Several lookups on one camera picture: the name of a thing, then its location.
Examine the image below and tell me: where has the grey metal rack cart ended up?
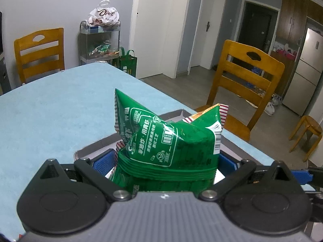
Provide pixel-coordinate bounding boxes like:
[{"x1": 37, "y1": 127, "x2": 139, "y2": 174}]
[{"x1": 79, "y1": 20, "x2": 121, "y2": 66}]

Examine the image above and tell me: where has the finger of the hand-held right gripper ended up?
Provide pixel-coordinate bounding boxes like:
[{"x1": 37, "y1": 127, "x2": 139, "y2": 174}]
[{"x1": 290, "y1": 166, "x2": 323, "y2": 189}]

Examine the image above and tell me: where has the green snack bag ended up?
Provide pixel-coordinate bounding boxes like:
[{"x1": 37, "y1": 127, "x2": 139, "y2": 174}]
[{"x1": 109, "y1": 88, "x2": 230, "y2": 198}]

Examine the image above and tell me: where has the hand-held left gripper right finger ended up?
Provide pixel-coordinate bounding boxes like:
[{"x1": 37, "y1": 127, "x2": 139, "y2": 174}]
[{"x1": 199, "y1": 153, "x2": 294, "y2": 202}]

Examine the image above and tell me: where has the silver refrigerator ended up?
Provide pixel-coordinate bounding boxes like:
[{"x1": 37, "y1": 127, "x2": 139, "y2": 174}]
[{"x1": 282, "y1": 28, "x2": 323, "y2": 116}]

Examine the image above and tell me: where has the brown low cabinet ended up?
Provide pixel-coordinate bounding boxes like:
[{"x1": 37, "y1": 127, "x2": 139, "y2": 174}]
[{"x1": 270, "y1": 51, "x2": 296, "y2": 96}]

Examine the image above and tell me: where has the black water dispenser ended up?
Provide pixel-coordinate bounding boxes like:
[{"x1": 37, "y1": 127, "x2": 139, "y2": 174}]
[{"x1": 0, "y1": 11, "x2": 13, "y2": 95}]

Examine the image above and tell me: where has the brown wall cabinet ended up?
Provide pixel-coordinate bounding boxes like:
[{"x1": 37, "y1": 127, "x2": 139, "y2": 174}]
[{"x1": 275, "y1": 0, "x2": 323, "y2": 46}]

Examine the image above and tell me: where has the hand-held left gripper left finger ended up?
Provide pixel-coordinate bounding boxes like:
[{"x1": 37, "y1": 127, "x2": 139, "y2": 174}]
[{"x1": 38, "y1": 149, "x2": 132, "y2": 202}]

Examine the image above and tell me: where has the white plastic shopping bag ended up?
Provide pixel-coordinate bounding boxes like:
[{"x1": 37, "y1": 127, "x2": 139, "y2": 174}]
[{"x1": 87, "y1": 0, "x2": 121, "y2": 29}]

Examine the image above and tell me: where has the grey tray box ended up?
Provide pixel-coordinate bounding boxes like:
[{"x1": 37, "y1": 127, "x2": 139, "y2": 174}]
[{"x1": 74, "y1": 109, "x2": 244, "y2": 185}]

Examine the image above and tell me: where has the yellow wooden chair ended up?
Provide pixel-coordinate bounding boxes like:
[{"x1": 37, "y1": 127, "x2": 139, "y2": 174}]
[
  {"x1": 14, "y1": 28, "x2": 65, "y2": 83},
  {"x1": 194, "y1": 40, "x2": 285, "y2": 143}
]

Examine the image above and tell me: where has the white door with handle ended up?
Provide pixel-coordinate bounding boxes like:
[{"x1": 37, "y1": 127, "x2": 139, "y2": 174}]
[{"x1": 199, "y1": 0, "x2": 228, "y2": 70}]

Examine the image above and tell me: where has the pile of snack packets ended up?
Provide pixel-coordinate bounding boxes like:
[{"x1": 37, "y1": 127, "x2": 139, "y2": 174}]
[{"x1": 88, "y1": 42, "x2": 119, "y2": 58}]

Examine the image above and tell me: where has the green tote bag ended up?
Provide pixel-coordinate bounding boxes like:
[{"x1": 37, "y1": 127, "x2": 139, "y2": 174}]
[{"x1": 112, "y1": 47, "x2": 138, "y2": 78}]

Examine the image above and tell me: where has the red bag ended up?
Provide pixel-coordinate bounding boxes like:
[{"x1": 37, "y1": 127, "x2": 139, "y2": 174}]
[{"x1": 275, "y1": 43, "x2": 298, "y2": 61}]

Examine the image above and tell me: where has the dark entrance door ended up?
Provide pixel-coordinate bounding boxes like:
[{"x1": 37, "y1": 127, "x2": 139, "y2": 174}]
[{"x1": 238, "y1": 1, "x2": 278, "y2": 53}]

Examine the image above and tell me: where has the yellow wooden stool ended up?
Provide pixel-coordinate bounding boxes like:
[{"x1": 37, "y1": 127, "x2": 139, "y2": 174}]
[{"x1": 288, "y1": 115, "x2": 323, "y2": 162}]

